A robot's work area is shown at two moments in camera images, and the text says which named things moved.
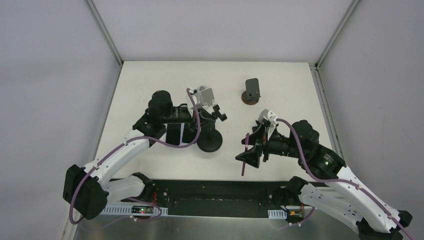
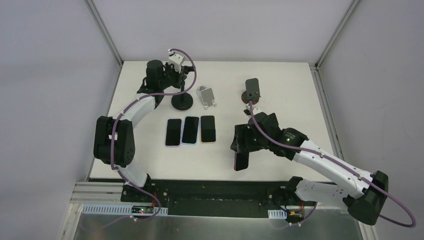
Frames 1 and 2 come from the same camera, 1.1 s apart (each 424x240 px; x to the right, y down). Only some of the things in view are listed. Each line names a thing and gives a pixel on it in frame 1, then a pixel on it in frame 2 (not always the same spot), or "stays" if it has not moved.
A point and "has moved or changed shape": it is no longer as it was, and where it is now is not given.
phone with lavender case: [173, 133] stays
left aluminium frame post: [107, 36] stays
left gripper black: [205, 114] -> [180, 77]
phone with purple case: [247, 142] has moved or changed shape
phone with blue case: [189, 133] stays
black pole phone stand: [210, 140] -> [182, 101]
